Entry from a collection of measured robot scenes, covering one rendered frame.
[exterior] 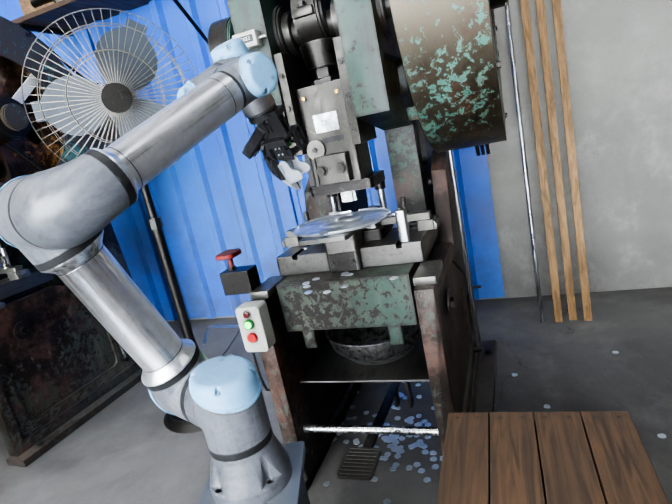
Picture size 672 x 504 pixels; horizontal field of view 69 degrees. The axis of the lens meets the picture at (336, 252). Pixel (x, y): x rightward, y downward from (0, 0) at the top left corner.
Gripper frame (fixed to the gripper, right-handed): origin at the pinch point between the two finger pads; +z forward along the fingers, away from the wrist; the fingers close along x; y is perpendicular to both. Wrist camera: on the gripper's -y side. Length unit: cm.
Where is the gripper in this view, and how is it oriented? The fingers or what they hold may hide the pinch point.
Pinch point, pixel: (295, 185)
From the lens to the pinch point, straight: 122.2
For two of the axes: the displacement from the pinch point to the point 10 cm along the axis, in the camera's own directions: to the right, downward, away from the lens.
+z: 4.1, 7.4, 5.3
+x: 4.3, -6.7, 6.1
